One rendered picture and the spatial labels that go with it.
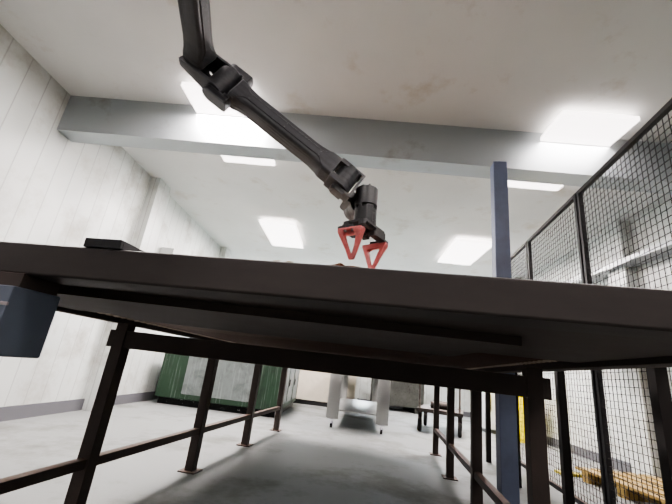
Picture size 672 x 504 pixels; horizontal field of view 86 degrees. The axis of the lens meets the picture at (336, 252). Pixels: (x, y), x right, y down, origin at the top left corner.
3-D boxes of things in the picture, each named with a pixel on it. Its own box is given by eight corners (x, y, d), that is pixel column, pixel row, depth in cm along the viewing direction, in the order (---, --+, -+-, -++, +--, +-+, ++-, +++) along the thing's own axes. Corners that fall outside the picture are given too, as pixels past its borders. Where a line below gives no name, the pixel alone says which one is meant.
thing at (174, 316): (521, 346, 79) (521, 336, 80) (4, 287, 86) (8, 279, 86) (449, 356, 133) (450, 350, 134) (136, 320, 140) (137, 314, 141)
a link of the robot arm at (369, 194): (361, 179, 91) (382, 184, 92) (351, 190, 97) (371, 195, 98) (359, 204, 89) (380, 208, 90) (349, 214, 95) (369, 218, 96)
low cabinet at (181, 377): (202, 394, 726) (210, 353, 751) (296, 406, 715) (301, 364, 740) (150, 402, 534) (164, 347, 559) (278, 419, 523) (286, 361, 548)
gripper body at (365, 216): (341, 228, 88) (344, 201, 90) (363, 242, 96) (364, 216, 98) (365, 224, 84) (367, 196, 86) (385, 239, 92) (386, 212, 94)
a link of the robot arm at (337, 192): (330, 184, 89) (349, 162, 92) (318, 203, 99) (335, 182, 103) (368, 215, 90) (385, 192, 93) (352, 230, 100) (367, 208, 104)
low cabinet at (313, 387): (352, 402, 959) (355, 371, 984) (354, 410, 766) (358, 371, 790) (291, 395, 969) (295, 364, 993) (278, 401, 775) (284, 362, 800)
